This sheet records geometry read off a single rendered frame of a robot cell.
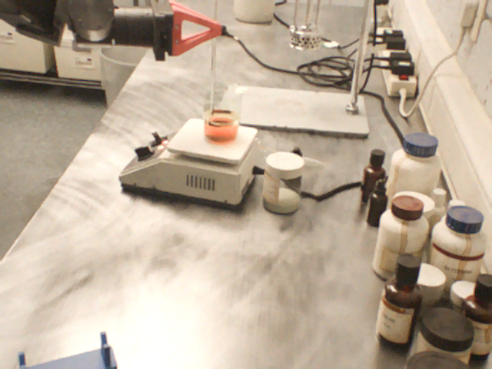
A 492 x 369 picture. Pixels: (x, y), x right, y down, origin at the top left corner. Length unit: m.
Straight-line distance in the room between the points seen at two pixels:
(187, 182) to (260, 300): 0.26
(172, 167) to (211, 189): 0.07
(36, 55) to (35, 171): 0.74
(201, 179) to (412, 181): 0.31
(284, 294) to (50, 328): 0.28
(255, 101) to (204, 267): 0.57
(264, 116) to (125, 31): 0.45
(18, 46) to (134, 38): 2.36
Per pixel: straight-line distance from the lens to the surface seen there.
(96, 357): 0.78
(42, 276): 0.92
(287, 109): 1.38
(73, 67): 3.24
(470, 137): 1.12
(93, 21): 0.90
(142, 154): 1.08
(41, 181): 2.68
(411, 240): 0.89
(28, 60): 3.33
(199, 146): 1.03
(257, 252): 0.94
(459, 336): 0.78
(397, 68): 1.54
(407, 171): 1.01
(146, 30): 0.97
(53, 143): 2.96
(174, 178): 1.04
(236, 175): 1.00
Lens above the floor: 1.30
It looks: 30 degrees down
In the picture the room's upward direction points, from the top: 4 degrees clockwise
